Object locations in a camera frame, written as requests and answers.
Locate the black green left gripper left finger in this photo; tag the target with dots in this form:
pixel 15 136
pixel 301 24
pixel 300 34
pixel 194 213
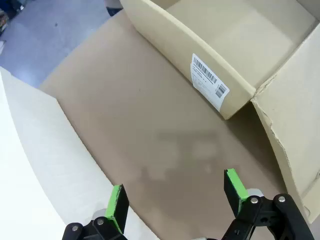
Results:
pixel 117 207

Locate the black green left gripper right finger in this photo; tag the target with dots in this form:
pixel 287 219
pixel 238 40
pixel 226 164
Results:
pixel 235 190

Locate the cardboard shoe box with lid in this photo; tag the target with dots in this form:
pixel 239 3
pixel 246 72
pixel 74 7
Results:
pixel 175 42

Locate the large white panel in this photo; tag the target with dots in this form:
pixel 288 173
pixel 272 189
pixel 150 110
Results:
pixel 30 162

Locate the person's dark blue trousers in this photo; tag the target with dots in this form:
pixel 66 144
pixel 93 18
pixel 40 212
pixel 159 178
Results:
pixel 113 7

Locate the colourful floor clutter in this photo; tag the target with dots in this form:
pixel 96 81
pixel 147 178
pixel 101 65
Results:
pixel 3 22

